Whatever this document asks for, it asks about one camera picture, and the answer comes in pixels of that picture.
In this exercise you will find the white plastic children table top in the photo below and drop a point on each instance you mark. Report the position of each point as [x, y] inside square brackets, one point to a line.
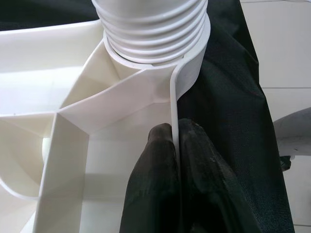
[73, 121]

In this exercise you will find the grey robot right foot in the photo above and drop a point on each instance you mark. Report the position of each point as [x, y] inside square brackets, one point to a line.
[296, 133]

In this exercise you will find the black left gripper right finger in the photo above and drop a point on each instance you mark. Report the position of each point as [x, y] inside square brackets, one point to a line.
[209, 189]

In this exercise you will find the white plastic table leg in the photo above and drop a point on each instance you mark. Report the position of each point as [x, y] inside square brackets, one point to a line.
[150, 29]

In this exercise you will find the black cloth table cover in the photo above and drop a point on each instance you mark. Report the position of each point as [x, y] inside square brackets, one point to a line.
[230, 97]

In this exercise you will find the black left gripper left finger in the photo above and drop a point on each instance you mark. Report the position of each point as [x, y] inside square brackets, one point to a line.
[153, 182]

